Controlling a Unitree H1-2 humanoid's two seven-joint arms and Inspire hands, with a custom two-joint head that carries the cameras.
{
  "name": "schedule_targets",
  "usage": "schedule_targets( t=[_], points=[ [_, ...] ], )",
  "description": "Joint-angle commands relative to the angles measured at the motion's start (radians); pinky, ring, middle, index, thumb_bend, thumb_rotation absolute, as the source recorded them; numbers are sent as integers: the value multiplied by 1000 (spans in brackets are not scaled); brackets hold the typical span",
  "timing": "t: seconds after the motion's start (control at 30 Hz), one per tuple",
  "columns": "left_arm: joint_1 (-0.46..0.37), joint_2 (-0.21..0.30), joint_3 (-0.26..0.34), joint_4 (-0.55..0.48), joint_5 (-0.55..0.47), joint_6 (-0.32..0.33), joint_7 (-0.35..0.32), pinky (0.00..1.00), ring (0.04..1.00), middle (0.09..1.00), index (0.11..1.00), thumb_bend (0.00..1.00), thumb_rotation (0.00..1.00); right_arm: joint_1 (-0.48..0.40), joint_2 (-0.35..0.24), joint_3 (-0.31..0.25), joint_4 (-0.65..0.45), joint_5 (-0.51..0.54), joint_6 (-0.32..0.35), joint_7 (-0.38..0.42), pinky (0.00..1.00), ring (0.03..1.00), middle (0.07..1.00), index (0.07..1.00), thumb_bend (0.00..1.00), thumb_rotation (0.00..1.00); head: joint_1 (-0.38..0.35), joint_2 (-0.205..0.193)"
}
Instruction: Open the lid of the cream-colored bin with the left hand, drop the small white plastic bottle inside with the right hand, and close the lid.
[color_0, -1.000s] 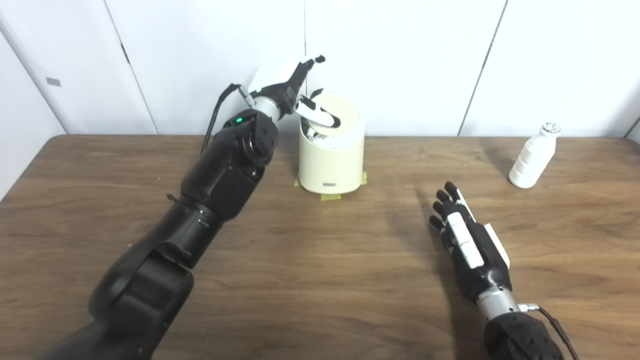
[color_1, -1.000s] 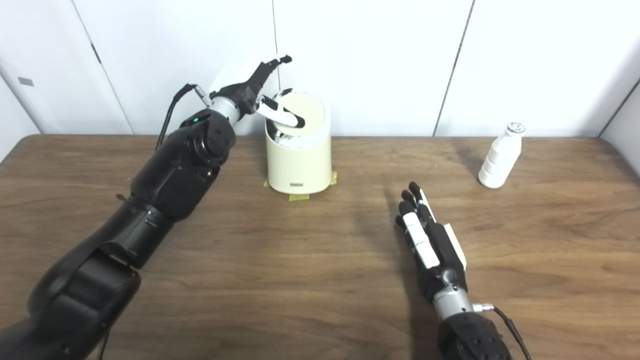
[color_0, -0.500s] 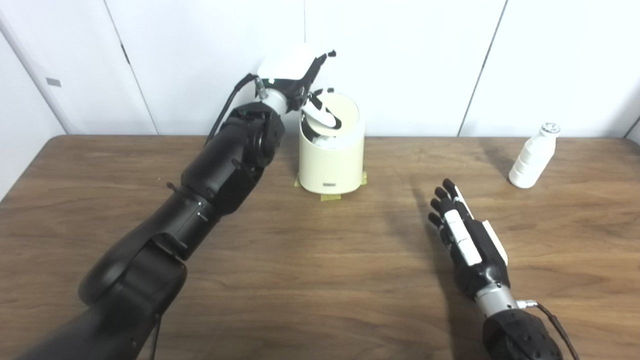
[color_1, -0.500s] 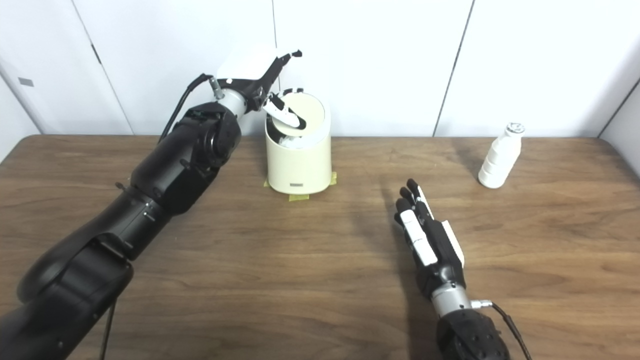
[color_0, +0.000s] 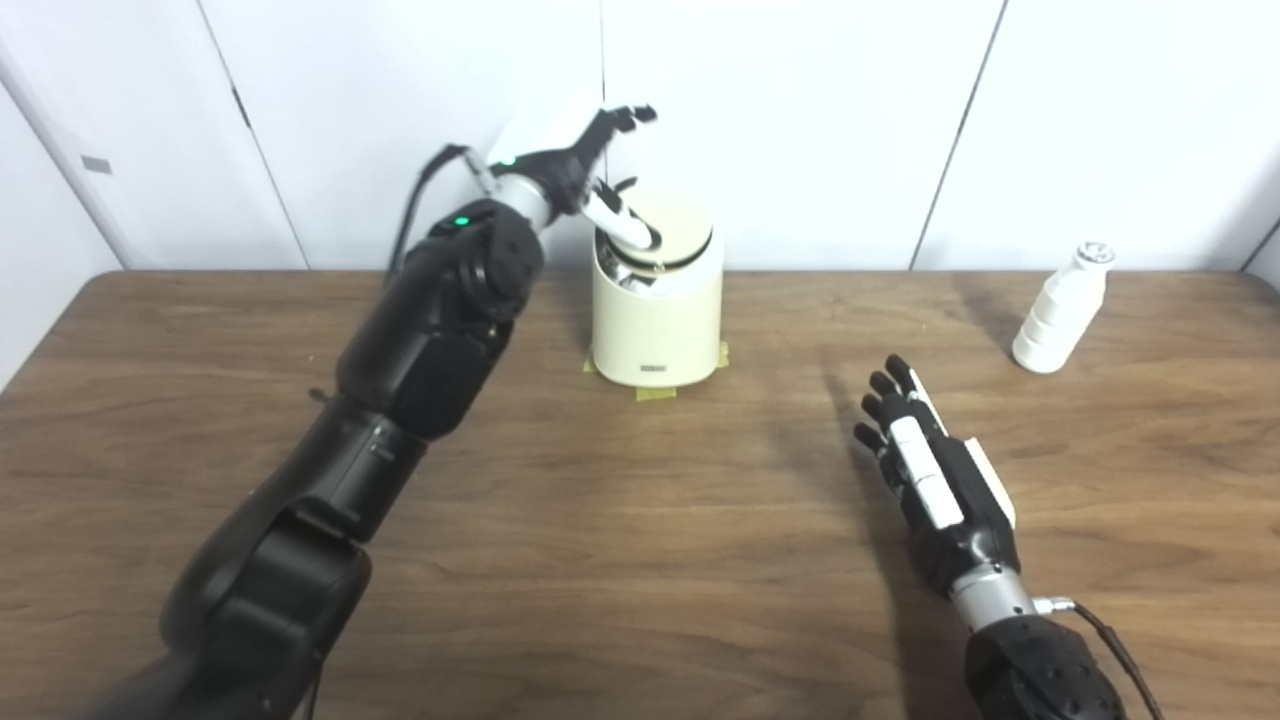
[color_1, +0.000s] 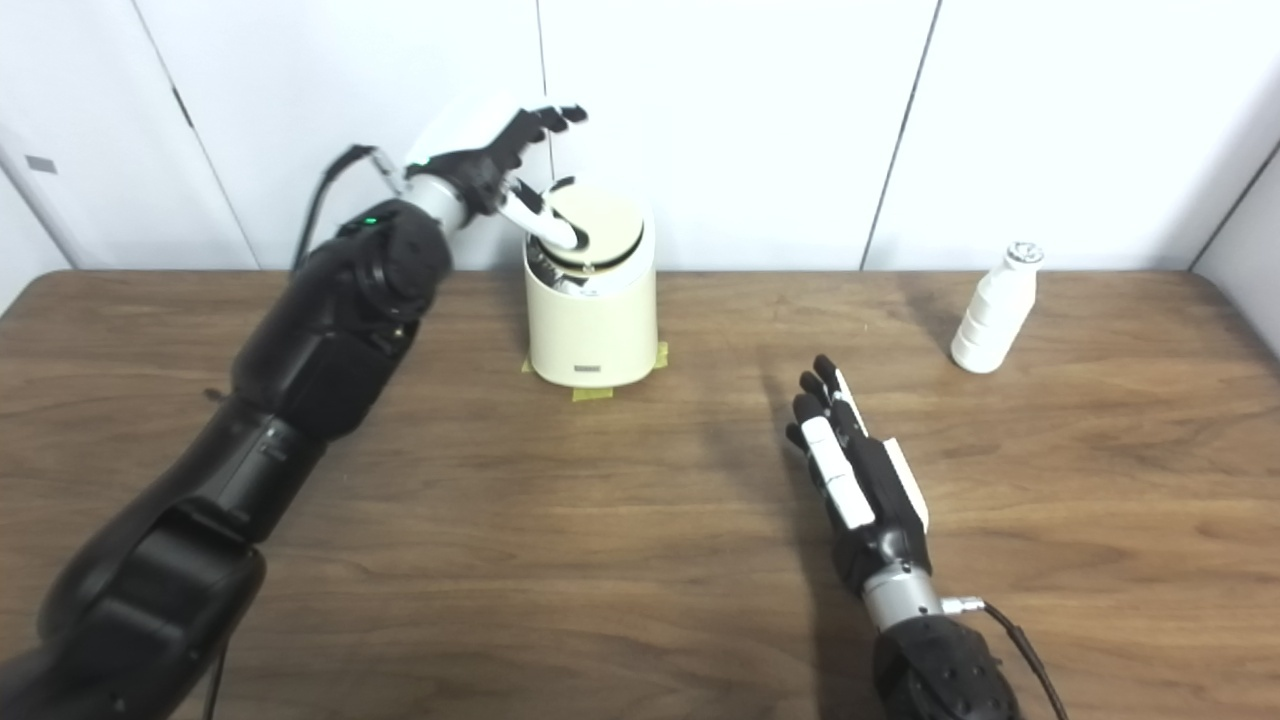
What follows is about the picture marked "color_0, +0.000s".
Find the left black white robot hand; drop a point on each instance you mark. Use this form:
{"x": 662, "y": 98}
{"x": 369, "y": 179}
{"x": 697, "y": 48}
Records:
{"x": 550, "y": 150}

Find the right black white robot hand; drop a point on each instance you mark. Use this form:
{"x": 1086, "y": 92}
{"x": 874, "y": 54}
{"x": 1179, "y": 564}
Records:
{"x": 960, "y": 510}

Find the cream round bin lid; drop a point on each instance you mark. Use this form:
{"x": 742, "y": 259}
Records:
{"x": 685, "y": 225}

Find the cream-colored round bin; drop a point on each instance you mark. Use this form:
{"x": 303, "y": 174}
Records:
{"x": 655, "y": 330}

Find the small white plastic bottle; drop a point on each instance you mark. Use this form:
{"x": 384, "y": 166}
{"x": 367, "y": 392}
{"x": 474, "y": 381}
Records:
{"x": 1055, "y": 315}

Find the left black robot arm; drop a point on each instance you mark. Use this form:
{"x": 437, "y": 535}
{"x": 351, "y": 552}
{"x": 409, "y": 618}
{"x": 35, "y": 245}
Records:
{"x": 400, "y": 370}

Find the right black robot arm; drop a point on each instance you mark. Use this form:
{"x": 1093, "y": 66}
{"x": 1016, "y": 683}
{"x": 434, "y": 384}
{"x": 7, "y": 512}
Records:
{"x": 1040, "y": 670}

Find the black wall panel hinge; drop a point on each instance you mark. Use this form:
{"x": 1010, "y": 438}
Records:
{"x": 241, "y": 107}

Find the small gray wall label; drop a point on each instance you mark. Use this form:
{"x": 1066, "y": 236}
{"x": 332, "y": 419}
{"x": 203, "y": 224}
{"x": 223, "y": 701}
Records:
{"x": 96, "y": 165}

